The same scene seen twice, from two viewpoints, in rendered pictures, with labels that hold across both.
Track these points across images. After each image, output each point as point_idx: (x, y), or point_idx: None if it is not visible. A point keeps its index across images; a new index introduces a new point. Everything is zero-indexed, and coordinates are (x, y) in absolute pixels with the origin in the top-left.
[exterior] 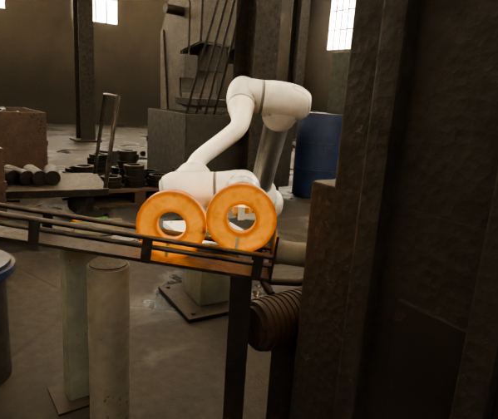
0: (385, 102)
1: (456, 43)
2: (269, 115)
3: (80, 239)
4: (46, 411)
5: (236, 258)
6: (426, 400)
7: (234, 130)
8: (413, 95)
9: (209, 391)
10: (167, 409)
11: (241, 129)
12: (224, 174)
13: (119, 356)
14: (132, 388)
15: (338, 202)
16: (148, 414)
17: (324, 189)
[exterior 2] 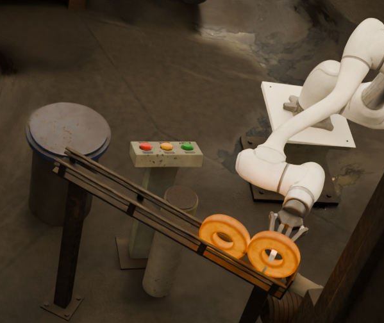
0: (333, 310)
1: (366, 318)
2: None
3: (161, 213)
4: (112, 261)
5: (261, 277)
6: None
7: (329, 109)
8: (349, 315)
9: (242, 291)
10: (202, 295)
11: (337, 107)
12: (292, 174)
13: (173, 259)
14: (181, 263)
15: (311, 316)
16: (186, 294)
17: (309, 301)
